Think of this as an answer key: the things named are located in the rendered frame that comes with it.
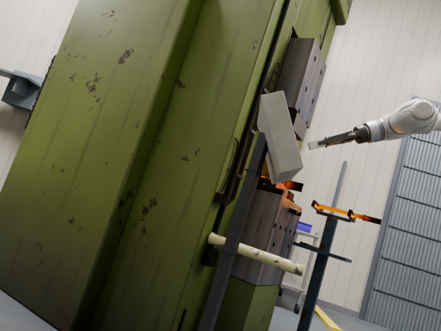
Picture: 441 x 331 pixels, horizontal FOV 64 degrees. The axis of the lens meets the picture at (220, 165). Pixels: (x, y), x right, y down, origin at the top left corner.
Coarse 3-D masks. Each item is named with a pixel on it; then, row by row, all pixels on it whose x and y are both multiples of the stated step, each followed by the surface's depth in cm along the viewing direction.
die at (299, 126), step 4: (292, 112) 187; (296, 112) 186; (292, 116) 186; (296, 116) 185; (300, 116) 190; (292, 120) 186; (296, 120) 186; (300, 120) 191; (292, 124) 185; (296, 124) 187; (300, 124) 192; (304, 124) 199; (296, 128) 189; (300, 128) 194; (304, 128) 200; (296, 132) 190; (300, 132) 195; (304, 132) 201; (296, 136) 196; (300, 136) 196; (300, 140) 201
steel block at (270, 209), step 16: (256, 192) 180; (256, 208) 177; (272, 208) 174; (288, 208) 184; (256, 224) 175; (272, 224) 171; (288, 224) 189; (240, 240) 177; (256, 240) 173; (272, 240) 174; (288, 240) 195; (240, 256) 174; (288, 256) 200; (240, 272) 172; (256, 272) 169; (272, 272) 183
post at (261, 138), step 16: (256, 144) 137; (256, 160) 135; (256, 176) 134; (240, 208) 133; (240, 224) 131; (224, 256) 130; (224, 272) 129; (224, 288) 130; (208, 304) 128; (208, 320) 127
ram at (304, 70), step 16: (288, 48) 193; (304, 48) 188; (288, 64) 190; (304, 64) 186; (320, 64) 202; (288, 80) 187; (304, 80) 186; (320, 80) 207; (288, 96) 185; (304, 96) 190; (304, 112) 195
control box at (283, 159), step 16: (272, 96) 123; (272, 112) 122; (288, 112) 122; (272, 128) 121; (288, 128) 121; (272, 144) 122; (288, 144) 120; (272, 160) 131; (288, 160) 119; (272, 176) 142; (288, 176) 134
